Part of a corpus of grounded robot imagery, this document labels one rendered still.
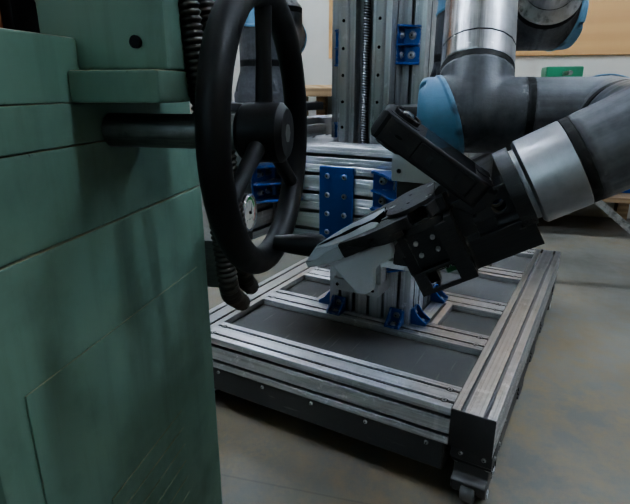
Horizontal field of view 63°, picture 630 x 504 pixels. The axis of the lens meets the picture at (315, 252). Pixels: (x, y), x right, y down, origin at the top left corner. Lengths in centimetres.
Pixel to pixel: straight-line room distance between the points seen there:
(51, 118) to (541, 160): 43
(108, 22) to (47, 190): 17
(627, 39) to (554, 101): 343
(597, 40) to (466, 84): 340
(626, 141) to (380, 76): 87
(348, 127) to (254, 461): 84
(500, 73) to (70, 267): 46
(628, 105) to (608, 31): 348
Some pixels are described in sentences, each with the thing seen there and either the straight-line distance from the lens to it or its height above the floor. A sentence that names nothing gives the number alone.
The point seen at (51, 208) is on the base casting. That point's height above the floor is 75.
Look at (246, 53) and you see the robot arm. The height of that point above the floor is 93.
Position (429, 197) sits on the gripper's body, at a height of 77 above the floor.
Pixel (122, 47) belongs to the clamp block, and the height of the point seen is 89.
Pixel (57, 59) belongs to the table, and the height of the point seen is 88.
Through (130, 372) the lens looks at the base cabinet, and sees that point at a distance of 68.
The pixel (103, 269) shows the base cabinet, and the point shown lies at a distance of 61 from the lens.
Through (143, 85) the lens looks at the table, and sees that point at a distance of 52.
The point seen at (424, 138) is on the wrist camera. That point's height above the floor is 81.
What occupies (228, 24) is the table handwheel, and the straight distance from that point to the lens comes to 44.
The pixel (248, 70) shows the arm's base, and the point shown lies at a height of 89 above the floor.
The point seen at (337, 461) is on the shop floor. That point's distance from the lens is 133.
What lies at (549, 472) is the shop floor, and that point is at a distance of 141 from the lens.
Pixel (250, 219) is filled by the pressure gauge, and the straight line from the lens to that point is 85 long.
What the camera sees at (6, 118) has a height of 83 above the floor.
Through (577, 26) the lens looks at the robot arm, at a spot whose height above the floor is 96.
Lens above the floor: 85
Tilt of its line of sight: 18 degrees down
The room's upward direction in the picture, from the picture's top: straight up
